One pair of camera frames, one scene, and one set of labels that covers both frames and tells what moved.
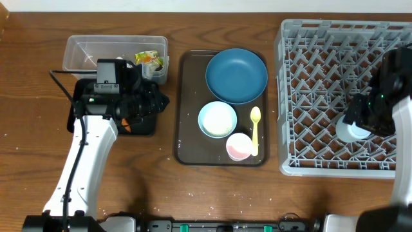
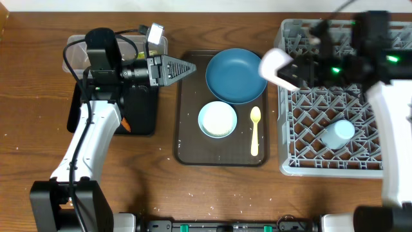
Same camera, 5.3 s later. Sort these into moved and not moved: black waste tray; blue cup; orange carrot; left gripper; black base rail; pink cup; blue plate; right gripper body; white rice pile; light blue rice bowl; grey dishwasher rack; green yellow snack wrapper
Moved: right gripper body; pink cup; left gripper; blue cup
Not moved: grey dishwasher rack; black waste tray; white rice pile; black base rail; orange carrot; light blue rice bowl; green yellow snack wrapper; blue plate
